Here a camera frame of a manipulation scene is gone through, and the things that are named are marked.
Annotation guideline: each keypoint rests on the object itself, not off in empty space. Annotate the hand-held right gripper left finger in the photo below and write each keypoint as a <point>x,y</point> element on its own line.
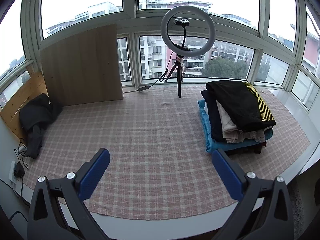
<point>95,172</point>

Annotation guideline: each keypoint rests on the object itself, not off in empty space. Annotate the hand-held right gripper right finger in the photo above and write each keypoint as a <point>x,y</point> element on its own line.
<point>227,175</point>

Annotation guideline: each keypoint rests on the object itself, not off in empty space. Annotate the dark grey pants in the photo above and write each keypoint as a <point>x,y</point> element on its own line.
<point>37,115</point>

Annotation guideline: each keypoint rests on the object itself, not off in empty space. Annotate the dark red folded garment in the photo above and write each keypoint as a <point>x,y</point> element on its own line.
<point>260,148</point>

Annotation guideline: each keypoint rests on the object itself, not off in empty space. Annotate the blue folded garment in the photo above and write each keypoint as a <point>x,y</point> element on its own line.
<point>207,132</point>

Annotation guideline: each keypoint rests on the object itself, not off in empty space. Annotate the beige folded garment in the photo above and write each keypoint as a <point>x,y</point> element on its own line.
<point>226,122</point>

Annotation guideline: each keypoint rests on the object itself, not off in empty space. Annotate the navy folded garment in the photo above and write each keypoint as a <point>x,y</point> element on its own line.
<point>212,115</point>

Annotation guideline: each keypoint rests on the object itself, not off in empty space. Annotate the pink plaid cloth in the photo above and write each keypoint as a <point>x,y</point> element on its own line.
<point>150,142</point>

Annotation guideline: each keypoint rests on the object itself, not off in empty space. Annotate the black garment with yellow stripes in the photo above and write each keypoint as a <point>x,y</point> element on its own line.
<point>235,100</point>

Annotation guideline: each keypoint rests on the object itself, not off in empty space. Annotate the black charger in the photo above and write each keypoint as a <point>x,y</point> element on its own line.
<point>18,171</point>

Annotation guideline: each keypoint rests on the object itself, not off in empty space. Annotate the white plug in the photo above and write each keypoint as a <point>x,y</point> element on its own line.
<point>22,148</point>

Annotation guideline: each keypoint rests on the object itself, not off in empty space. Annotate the white power strip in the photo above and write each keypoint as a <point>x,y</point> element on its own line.
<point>12,173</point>

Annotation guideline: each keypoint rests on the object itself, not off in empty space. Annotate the small tripod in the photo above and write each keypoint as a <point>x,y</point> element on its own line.
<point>179,85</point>

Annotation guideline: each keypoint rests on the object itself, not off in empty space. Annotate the light wooden board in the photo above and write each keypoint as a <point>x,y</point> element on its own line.
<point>82,67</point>

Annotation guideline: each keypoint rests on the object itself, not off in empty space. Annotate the pine wooden panel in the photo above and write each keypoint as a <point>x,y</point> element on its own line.
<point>17,100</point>

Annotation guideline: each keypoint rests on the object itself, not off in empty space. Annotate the black gooseneck phone holder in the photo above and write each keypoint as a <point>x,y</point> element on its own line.
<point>182,22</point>

